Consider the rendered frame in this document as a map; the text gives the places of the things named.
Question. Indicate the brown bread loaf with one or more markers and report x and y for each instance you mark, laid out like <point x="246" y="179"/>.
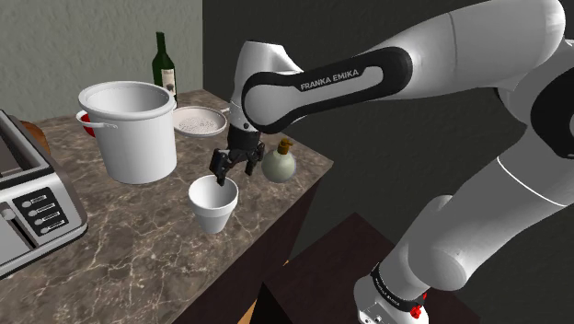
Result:
<point x="38" y="134"/>

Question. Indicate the white foam cup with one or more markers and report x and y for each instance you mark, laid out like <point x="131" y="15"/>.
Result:
<point x="214" y="211"/>

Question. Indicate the large white pot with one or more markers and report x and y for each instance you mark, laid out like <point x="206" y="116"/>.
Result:
<point x="134" y="134"/>

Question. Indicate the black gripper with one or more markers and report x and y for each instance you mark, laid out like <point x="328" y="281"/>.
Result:
<point x="243" y="140"/>

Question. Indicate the silver toaster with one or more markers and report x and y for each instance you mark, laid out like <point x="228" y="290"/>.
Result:
<point x="31" y="211"/>

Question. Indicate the dark robot stand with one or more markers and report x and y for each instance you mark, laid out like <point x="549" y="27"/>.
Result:
<point x="340" y="278"/>

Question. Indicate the green wine bottle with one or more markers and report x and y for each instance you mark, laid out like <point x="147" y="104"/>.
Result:
<point x="164" y="67"/>

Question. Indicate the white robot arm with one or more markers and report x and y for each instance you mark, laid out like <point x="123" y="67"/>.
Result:
<point x="448" y="67"/>

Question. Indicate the white strainer pan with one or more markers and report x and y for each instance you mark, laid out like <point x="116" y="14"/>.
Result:
<point x="199" y="121"/>

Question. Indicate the round pale flask with cork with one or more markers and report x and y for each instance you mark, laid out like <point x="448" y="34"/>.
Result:
<point x="279" y="165"/>

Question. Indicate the red bowl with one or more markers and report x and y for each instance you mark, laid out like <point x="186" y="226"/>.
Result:
<point x="87" y="126"/>

